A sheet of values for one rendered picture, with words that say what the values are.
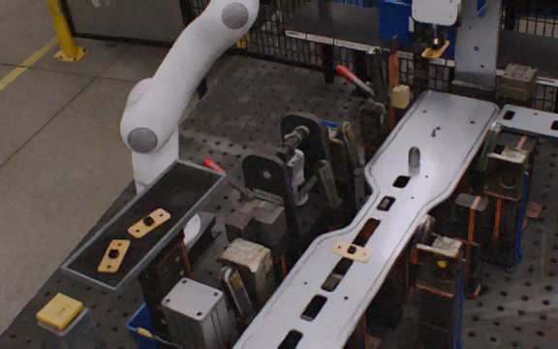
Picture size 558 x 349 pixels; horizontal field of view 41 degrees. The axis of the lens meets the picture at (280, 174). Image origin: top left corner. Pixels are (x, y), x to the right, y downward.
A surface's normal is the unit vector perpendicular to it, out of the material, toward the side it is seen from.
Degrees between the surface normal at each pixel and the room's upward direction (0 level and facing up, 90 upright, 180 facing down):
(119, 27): 93
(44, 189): 0
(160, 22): 96
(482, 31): 90
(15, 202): 0
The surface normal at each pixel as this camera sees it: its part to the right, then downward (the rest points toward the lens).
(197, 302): -0.11, -0.78
